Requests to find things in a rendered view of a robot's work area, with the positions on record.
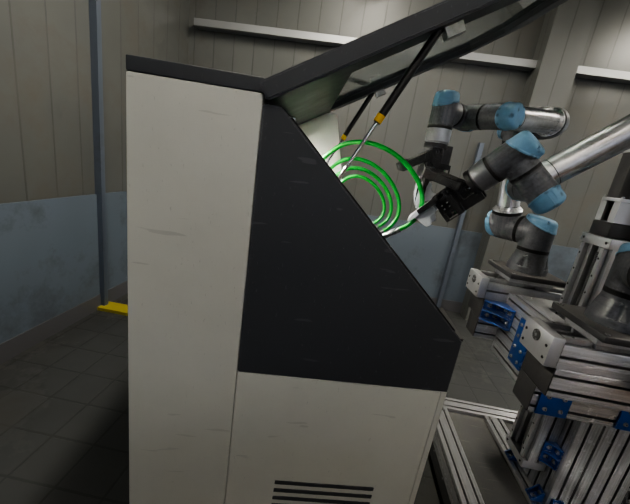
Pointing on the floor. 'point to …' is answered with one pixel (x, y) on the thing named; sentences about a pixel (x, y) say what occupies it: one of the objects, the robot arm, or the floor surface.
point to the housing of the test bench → (186, 270)
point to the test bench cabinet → (328, 441)
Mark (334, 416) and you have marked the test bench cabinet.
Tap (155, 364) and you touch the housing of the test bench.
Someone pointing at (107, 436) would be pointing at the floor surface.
